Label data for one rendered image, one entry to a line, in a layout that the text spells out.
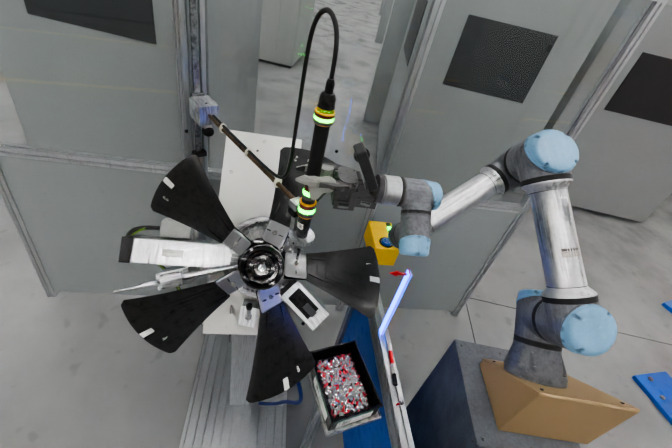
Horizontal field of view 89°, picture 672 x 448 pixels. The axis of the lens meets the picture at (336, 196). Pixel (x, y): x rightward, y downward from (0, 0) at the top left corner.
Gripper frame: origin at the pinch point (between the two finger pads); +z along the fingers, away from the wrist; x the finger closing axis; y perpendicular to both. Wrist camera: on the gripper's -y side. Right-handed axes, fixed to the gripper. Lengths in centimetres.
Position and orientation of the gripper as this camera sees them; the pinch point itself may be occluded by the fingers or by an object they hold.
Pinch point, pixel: (301, 171)
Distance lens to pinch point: 81.1
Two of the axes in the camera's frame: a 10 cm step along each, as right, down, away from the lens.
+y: -2.1, 7.9, 5.7
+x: -0.8, -6.0, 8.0
